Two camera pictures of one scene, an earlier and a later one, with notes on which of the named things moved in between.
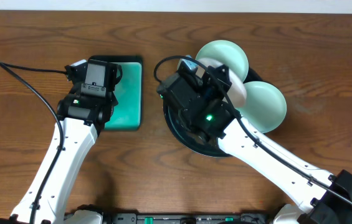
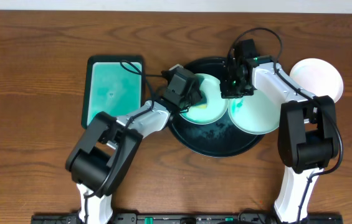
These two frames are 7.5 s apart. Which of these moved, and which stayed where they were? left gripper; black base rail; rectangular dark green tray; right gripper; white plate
Moved: left gripper; right gripper; white plate
Stayed: black base rail; rectangular dark green tray
